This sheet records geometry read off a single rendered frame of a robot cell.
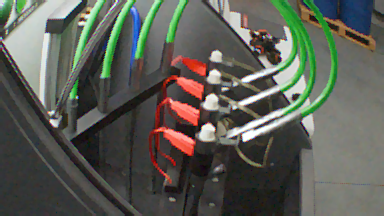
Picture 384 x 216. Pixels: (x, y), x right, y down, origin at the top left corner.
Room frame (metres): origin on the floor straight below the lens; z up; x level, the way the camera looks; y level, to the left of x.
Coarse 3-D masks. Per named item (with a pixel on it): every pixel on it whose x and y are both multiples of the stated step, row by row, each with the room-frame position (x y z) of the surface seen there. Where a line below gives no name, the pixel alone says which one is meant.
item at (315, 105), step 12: (96, 12) 0.64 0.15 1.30; (312, 12) 0.64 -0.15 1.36; (324, 24) 0.64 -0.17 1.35; (84, 36) 0.64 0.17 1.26; (84, 48) 0.65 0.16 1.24; (336, 60) 0.63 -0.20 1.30; (336, 72) 0.64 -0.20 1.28; (72, 96) 0.64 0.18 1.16; (324, 96) 0.64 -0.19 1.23; (312, 108) 0.64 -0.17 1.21
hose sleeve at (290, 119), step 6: (288, 114) 0.64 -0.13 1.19; (294, 114) 0.64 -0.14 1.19; (300, 114) 0.64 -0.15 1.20; (276, 120) 0.64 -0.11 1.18; (282, 120) 0.64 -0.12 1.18; (288, 120) 0.63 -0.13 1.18; (294, 120) 0.63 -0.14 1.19; (300, 120) 0.63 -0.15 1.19; (264, 126) 0.64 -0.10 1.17; (270, 126) 0.64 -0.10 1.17; (276, 126) 0.64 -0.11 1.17; (282, 126) 0.63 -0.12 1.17; (288, 126) 0.63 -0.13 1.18; (258, 132) 0.64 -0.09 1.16; (264, 132) 0.64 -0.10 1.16; (270, 132) 0.63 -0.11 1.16; (276, 132) 0.63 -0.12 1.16; (258, 138) 0.63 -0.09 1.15; (264, 138) 0.63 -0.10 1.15
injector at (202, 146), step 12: (204, 144) 0.63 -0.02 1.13; (192, 156) 0.64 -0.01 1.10; (204, 156) 0.63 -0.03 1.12; (192, 168) 0.64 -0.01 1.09; (204, 168) 0.63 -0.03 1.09; (216, 168) 0.64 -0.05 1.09; (192, 180) 0.64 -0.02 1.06; (204, 180) 0.64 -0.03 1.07; (192, 192) 0.64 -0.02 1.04; (192, 204) 0.64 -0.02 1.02
